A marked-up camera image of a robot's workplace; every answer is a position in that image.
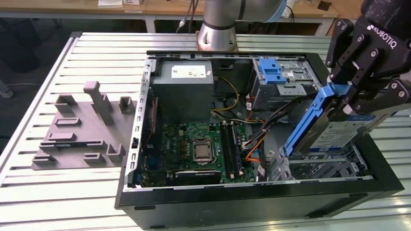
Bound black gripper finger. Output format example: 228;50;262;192
324;18;383;85
342;79;411;116

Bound hard disk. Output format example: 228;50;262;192
283;83;389;157

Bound metal disk bay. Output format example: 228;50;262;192
270;144;367;181

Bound wooden cabinet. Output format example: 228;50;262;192
327;0;366;37

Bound metal drive cage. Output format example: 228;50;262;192
250;57;324;111

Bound small brown box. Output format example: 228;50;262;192
318;0;334;12

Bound blue plastic drive latch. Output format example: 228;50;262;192
258;57;288;85

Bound clear plastic bag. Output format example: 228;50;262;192
283;0;295;18

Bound black RAM slot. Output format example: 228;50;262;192
222;121;234;178

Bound grey power supply unit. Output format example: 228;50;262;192
151;60;215;123

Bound silver CPU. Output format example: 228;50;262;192
194;144;211;158

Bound black CPU socket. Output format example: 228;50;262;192
190;138;218;166

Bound black graphics card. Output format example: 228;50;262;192
167;169;223;186

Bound green motherboard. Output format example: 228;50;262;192
138;121;260;187

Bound black PC case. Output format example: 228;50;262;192
115;50;405;230

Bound white paper sheet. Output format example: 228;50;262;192
98;0;123;9

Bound grey parts rack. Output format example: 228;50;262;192
31;80;139;171

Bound wooden desk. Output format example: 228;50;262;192
0;0;342;34

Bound grey metal stand foot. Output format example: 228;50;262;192
0;78;16;99

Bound black cable bundle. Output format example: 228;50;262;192
243;95;318;150

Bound yellow wire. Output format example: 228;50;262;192
211;77;240;113

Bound orange wires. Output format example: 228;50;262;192
246;144;262;162

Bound hanging cable with plug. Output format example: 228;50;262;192
175;0;199;33

